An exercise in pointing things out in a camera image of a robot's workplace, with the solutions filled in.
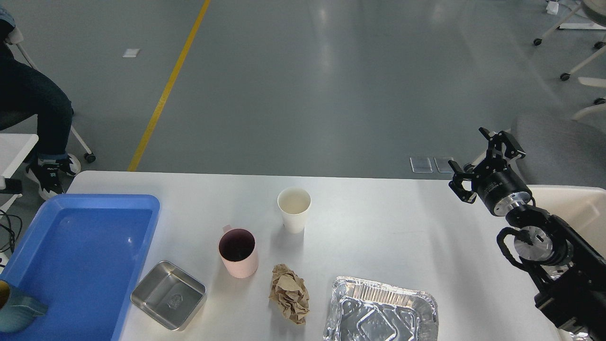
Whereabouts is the seated person in black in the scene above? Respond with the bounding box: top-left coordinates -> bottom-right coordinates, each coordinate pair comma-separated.
0,7 -> 81,199

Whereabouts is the floor outlet plate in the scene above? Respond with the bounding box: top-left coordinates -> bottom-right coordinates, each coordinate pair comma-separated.
433,157 -> 453,173
410,157 -> 433,173

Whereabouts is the crumpled brown paper ball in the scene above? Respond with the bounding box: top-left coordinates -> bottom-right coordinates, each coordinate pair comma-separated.
268,263 -> 310,324

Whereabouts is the pink ribbed mug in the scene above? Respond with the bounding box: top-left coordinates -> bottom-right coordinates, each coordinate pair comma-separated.
218,225 -> 259,278

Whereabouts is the aluminium foil tray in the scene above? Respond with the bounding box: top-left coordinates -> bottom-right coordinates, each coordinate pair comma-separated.
323,276 -> 439,341

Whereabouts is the teal mug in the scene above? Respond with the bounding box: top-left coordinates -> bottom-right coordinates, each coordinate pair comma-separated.
0,280 -> 48,334

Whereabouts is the white paper cup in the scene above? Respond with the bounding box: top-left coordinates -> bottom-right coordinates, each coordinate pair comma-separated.
277,187 -> 312,234

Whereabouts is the left floor outlet plate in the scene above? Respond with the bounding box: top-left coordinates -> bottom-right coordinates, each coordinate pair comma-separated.
410,157 -> 433,173

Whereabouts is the white chair legs top right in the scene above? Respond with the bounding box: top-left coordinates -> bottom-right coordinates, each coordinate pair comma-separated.
533,0 -> 606,121

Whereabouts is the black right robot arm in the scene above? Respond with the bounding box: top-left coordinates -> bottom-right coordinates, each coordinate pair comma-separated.
448,127 -> 606,341

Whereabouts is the white plastic bin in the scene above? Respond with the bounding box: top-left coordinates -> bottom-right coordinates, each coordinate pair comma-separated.
500,184 -> 606,341

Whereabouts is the grey office chair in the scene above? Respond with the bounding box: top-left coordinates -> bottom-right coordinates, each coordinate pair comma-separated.
509,114 -> 606,188

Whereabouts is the white side table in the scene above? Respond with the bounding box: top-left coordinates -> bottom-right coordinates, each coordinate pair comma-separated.
0,133 -> 38,211

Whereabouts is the right floor outlet plate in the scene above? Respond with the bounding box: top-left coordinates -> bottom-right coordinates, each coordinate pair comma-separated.
433,157 -> 453,173

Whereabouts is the stainless steel square dish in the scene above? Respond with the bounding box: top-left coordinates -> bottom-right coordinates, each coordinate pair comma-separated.
130,260 -> 208,332

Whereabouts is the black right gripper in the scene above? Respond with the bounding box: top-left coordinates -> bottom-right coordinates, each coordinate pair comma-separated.
448,127 -> 533,216

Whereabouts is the blue plastic tray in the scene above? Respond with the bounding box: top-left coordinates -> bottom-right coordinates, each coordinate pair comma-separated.
1,194 -> 160,341

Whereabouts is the white paper on floor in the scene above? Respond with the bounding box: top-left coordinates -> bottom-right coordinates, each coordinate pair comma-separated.
123,48 -> 141,58

